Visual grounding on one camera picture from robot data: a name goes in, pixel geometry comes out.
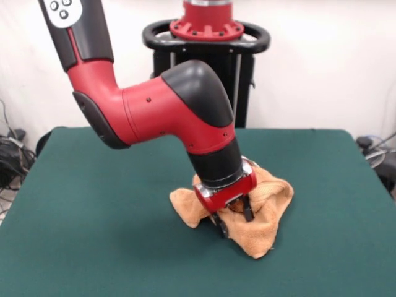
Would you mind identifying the orange terry towel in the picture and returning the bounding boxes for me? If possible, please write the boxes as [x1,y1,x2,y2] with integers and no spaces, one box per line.
[169,160,294,260]

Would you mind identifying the black floor equipment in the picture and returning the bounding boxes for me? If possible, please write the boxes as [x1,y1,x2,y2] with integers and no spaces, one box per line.
[376,160,396,199]

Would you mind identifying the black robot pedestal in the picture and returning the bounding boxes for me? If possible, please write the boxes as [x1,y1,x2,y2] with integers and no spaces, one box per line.
[142,19,272,129]

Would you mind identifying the dark green table cloth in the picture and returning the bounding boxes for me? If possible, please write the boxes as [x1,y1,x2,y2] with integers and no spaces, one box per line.
[0,126,396,297]

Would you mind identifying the grey round pedestal foot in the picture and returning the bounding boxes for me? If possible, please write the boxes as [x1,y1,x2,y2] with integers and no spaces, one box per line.
[364,147,387,170]

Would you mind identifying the black tangled cable bundle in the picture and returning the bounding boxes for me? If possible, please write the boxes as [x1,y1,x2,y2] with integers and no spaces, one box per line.
[0,98,37,191]

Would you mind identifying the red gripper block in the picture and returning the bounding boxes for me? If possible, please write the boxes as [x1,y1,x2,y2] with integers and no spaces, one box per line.
[194,168,257,238]

